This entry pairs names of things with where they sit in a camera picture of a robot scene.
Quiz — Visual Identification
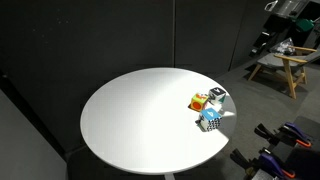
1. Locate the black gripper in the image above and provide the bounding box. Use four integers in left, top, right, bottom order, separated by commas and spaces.
249, 14, 290, 58

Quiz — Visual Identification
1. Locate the soft block with letter A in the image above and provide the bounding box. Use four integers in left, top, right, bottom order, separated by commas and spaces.
208, 86, 227, 106

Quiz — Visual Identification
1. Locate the orange soft block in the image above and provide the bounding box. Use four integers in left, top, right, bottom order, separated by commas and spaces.
190, 92, 210, 112

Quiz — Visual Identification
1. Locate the blue-topped soft block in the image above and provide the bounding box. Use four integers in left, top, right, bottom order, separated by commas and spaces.
198, 107, 223, 132

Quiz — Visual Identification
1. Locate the crumpled plastic bag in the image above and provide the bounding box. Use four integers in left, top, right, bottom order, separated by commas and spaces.
269, 37, 297, 56

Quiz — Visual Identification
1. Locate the purple and orange clamp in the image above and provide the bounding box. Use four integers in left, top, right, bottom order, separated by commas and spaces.
254, 121, 313, 149
229, 147, 297, 180

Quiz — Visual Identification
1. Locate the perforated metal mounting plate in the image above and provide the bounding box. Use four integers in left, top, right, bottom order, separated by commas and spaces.
269, 115, 320, 180

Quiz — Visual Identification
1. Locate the teal camera mount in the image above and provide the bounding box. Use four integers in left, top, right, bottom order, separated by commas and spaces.
295, 18, 315, 33

